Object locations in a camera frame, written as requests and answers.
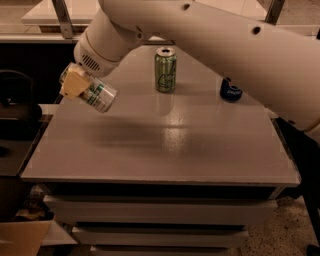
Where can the blue Pepsi can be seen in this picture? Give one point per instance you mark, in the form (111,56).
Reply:
(230,92)

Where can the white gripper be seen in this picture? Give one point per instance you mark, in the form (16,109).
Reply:
(94,61)

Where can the grey drawer cabinet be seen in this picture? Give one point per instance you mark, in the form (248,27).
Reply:
(180,174)

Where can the cardboard box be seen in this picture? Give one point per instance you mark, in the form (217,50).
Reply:
(22,238)

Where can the black chair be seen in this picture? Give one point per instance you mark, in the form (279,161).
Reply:
(19,112)

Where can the metal railing frame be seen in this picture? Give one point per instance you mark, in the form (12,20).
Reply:
(38,16)

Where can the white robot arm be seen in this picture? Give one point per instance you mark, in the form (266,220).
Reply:
(278,68)

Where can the green soda can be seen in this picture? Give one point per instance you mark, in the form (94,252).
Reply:
(165,69)

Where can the silver green 7up can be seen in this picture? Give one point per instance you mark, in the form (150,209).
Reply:
(98,95)

